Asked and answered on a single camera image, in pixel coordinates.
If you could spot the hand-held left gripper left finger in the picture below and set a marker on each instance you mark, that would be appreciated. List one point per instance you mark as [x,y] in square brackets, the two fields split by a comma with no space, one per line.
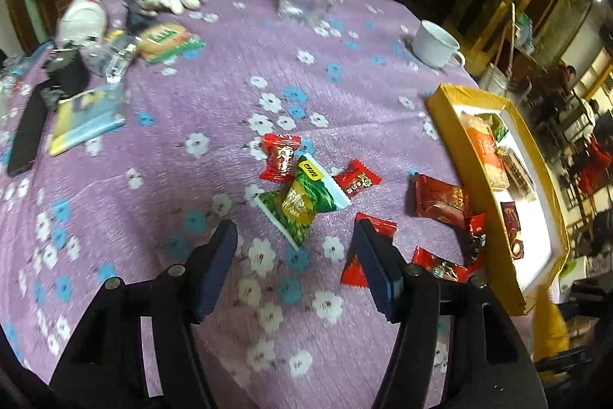
[218,265]

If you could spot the green white snack packet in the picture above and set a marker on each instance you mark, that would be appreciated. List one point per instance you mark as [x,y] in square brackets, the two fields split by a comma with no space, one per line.
[318,186]

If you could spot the dark red snack packet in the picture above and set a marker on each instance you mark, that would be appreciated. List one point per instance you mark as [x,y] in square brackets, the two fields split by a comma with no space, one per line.
[438,198]

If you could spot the black phone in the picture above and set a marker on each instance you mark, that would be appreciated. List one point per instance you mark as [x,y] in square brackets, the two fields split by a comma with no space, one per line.
[28,136]

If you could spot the white enamel cup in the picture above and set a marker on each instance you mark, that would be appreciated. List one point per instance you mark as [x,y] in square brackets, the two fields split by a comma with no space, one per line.
[433,47]

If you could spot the red candy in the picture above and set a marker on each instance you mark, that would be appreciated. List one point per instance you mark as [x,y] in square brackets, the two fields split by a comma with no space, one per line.
[280,155]
[352,272]
[438,267]
[476,236]
[357,183]

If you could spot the clear plastic bag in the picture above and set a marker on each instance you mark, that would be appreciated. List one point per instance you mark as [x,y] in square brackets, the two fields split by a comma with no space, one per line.
[110,57]

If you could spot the yellow cardboard box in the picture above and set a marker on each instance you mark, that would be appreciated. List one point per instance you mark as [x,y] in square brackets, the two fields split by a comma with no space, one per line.
[500,267]

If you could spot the cracker packet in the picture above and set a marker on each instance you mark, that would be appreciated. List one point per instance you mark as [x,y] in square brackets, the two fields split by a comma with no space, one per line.
[483,155]

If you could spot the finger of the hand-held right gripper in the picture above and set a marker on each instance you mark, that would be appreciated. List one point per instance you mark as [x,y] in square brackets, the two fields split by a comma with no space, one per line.
[565,366]

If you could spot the brown snack bar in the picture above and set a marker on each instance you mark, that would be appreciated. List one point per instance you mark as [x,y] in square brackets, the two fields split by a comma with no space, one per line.
[519,174]

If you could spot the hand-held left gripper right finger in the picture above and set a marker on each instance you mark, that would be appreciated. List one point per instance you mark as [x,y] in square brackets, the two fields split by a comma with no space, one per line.
[376,265]

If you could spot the yellow blue tissue packet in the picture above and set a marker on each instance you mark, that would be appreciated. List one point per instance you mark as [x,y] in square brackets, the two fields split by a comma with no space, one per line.
[86,116]

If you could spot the purple floral tablecloth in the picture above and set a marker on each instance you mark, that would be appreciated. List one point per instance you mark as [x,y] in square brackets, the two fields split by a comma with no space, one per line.
[191,198]

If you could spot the white bucket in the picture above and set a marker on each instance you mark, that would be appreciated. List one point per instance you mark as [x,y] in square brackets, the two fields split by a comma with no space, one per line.
[493,79]

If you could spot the green biscuit packet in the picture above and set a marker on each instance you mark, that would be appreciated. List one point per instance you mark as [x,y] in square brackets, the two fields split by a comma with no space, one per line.
[167,40]

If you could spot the dark brown snack packet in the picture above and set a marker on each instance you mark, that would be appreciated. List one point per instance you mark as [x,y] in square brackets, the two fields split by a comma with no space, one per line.
[512,222]

